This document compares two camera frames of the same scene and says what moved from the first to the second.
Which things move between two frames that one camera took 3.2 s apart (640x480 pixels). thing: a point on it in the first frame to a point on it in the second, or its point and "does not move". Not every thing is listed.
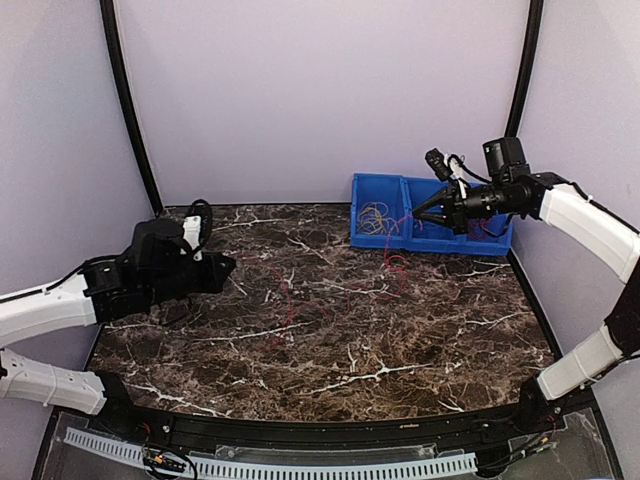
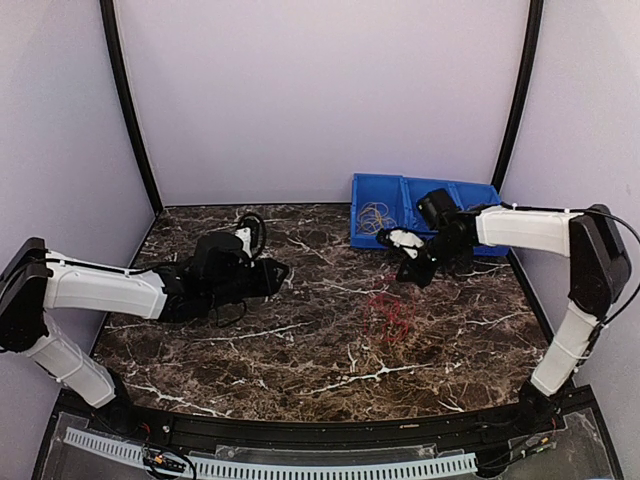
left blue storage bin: [381, 214] does not move
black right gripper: [455, 216] to [420, 275]
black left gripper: [215, 279] to [267, 283]
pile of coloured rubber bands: [287, 290] to [392, 315]
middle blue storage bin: [428, 236] does not move
